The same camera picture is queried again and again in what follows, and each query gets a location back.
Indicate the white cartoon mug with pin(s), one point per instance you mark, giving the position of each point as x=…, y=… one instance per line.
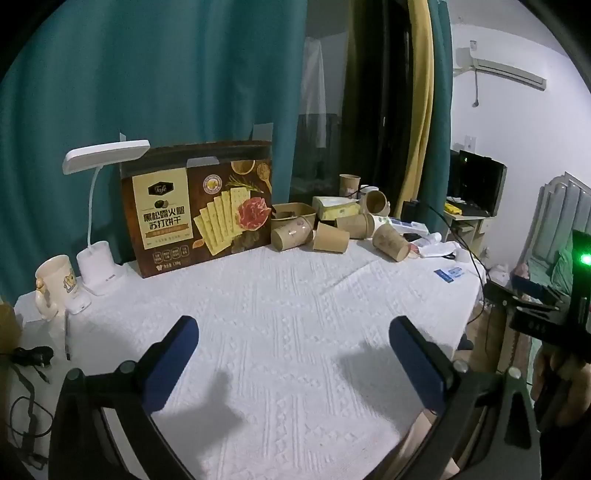
x=55, y=281

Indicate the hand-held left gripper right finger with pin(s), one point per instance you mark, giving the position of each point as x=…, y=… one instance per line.
x=415, y=364

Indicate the black pen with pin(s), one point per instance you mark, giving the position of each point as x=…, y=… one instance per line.
x=68, y=337

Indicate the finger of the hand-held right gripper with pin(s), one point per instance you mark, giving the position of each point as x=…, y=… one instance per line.
x=540, y=323
x=517, y=295

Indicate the green bedding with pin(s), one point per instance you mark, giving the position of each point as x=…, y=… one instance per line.
x=563, y=274

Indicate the person's right hand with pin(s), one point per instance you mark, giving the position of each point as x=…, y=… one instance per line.
x=577, y=387

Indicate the yellow packet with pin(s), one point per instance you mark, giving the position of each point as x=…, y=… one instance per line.
x=454, y=208

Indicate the brown cracker box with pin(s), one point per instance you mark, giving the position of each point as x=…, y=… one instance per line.
x=175, y=217

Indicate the white desk lamp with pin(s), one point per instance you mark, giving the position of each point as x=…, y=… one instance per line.
x=99, y=267

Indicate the wide teal curtain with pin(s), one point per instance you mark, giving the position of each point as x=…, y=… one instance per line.
x=161, y=69

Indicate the black plug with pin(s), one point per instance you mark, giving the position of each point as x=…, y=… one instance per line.
x=32, y=356

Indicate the brown paper bowl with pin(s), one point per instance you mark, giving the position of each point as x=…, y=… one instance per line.
x=295, y=211

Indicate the yellow curtain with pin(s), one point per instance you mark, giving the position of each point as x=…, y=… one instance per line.
x=422, y=92

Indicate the grey padded headboard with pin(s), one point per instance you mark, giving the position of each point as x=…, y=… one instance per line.
x=561, y=203

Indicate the small black device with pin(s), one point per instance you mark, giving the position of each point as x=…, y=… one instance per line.
x=409, y=211

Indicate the white wall socket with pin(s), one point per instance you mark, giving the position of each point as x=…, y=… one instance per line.
x=469, y=141

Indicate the black monitor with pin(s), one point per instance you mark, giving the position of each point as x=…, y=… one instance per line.
x=478, y=182

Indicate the yellow tissue box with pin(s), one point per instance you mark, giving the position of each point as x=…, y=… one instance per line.
x=334, y=208

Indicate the brown paper cup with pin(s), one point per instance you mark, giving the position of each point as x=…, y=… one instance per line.
x=391, y=242
x=375, y=201
x=355, y=225
x=291, y=234
x=330, y=238
x=349, y=185

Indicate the white flat box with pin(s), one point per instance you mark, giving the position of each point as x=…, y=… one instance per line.
x=408, y=226

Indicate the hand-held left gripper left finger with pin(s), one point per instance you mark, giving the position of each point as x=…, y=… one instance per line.
x=171, y=364

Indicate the blue card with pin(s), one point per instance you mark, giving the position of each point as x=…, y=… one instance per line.
x=448, y=273

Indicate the white papers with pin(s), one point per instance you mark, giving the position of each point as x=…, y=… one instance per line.
x=436, y=249

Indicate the small white charger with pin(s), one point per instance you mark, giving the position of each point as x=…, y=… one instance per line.
x=78, y=304

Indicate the white air conditioner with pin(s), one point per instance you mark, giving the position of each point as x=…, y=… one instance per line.
x=503, y=69

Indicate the white textured tablecloth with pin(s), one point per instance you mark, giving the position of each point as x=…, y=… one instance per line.
x=277, y=323

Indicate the narrow teal curtain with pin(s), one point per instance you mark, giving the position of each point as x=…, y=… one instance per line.
x=438, y=115

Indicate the white cup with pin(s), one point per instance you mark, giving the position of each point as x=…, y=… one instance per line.
x=369, y=189

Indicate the beige side desk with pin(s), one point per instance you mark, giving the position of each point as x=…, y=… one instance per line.
x=466, y=230

